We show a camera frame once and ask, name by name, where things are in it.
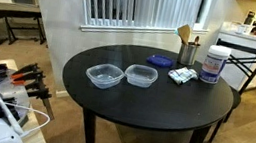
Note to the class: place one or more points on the blue plastic lid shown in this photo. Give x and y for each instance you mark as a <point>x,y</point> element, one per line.
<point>159,61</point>

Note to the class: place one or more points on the steel utensil cup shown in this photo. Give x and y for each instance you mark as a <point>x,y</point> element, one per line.
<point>187,54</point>

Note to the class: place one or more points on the black folding bench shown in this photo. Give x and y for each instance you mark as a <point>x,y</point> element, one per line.
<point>11,14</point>

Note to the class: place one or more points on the white vertical window blinds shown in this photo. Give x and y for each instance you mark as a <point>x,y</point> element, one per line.
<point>151,4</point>

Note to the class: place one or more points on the clear plastic bowl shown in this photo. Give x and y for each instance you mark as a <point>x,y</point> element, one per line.
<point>140,80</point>
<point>103,82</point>

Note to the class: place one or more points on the white window sill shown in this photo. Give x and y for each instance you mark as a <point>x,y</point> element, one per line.
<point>140,30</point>

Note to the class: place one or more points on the checkered dish cloth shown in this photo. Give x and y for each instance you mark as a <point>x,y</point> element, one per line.
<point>183,75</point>

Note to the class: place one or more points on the wooden spoon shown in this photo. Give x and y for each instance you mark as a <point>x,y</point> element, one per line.
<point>196,40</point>

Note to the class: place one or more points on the wooden spatula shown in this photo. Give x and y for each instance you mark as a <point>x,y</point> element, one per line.
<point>184,32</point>

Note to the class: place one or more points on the black metal chair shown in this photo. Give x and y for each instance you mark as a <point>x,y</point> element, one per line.
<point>244,48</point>

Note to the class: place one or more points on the black coffee maker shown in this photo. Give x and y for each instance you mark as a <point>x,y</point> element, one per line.
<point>249,18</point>

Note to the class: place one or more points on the round black table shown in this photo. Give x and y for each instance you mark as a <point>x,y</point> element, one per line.
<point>164,103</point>

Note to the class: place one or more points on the white wipes canister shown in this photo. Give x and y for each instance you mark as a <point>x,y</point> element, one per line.
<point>214,65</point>

